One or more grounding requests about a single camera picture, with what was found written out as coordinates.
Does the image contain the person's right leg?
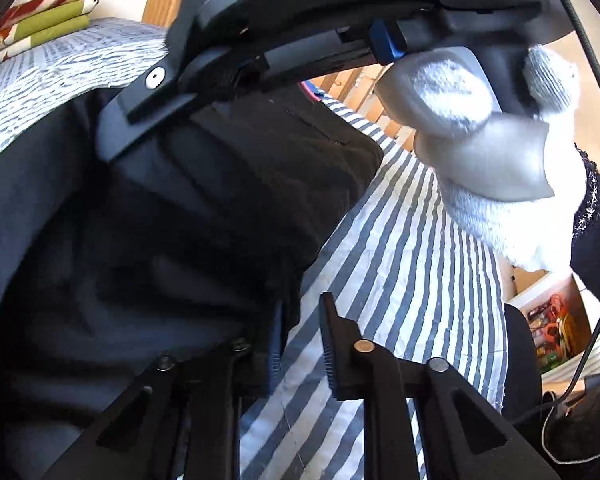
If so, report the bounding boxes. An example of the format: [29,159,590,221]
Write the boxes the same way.
[500,305,546,423]

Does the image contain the person's right hand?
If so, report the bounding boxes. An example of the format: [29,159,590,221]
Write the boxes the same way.
[375,46,588,272]

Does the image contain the black pants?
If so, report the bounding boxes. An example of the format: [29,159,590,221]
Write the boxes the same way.
[0,85,385,480]

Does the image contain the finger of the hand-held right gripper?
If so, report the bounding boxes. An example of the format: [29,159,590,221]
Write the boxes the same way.
[97,37,378,162]

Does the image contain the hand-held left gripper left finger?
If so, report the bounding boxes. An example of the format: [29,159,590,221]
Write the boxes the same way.
[42,301,285,480]

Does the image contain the white storage box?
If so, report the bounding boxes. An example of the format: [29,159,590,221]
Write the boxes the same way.
[505,272,600,376]

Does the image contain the blue striped bed sheet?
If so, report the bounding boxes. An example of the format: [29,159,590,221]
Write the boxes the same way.
[0,16,511,480]

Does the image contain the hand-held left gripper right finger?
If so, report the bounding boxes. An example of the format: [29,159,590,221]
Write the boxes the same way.
[319,291,561,480]

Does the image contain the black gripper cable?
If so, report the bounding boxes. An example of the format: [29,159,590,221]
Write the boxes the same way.
[507,0,600,428]

